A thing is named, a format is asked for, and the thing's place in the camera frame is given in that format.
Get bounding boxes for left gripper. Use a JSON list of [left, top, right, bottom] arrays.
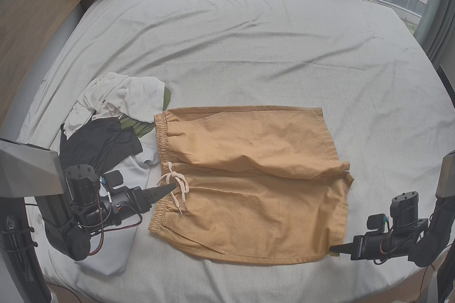
[[109, 187, 155, 224]]

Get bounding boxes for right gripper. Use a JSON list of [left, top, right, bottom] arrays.
[[350, 232, 391, 261]]

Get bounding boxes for tan shorts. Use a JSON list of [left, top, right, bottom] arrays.
[[147, 106, 355, 265]]

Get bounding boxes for bed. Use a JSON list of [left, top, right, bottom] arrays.
[[0, 0, 455, 303]]

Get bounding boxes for pale blue garment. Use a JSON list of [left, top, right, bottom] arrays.
[[74, 138, 159, 276]]

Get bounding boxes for black garment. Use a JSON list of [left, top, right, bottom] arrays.
[[59, 118, 143, 176]]

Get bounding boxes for green garment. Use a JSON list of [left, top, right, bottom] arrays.
[[119, 87, 172, 138]]

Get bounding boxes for white garment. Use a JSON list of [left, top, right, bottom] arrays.
[[64, 72, 166, 137]]

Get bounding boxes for grey-green curtain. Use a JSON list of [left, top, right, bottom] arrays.
[[412, 0, 455, 62]]

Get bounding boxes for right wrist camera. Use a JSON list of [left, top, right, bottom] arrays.
[[367, 214, 388, 235]]

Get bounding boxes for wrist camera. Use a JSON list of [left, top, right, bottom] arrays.
[[101, 170, 124, 190], [367, 214, 388, 235]]

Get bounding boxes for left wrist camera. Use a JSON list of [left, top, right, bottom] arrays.
[[101, 170, 124, 190]]

